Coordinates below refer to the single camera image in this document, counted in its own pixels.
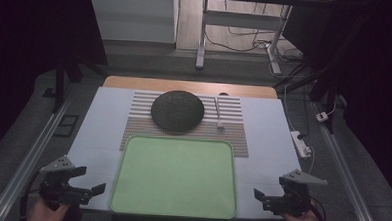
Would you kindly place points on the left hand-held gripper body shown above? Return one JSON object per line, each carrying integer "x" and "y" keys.
{"x": 57, "y": 188}

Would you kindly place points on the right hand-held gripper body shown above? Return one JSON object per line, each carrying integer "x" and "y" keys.
{"x": 293, "y": 200}

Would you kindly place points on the person's left hand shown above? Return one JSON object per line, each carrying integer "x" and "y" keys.
{"x": 44, "y": 214}

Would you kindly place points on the white power strip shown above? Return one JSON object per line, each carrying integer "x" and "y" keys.
{"x": 300, "y": 144}

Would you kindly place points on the striped placemat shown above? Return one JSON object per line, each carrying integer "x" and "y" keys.
{"x": 229, "y": 138}

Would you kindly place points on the white adapter plug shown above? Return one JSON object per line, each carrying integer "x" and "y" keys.
{"x": 322, "y": 116}

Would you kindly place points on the green plastic tray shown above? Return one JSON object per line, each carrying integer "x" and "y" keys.
{"x": 176, "y": 176}

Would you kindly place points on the black stand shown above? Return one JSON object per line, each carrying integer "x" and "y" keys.
{"x": 59, "y": 91}
{"x": 323, "y": 86}

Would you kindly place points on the pale spoon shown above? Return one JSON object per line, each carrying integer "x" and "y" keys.
{"x": 218, "y": 113}

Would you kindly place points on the dark speckled round plate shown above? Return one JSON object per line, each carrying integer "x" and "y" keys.
{"x": 177, "y": 110}

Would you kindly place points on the white cabinet panel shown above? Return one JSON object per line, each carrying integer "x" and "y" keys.
{"x": 131, "y": 17}

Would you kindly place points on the metal floor rail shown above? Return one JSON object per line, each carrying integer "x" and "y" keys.
{"x": 24, "y": 169}
{"x": 347, "y": 183}

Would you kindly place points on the white desk frame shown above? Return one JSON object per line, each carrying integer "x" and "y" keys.
{"x": 241, "y": 19}

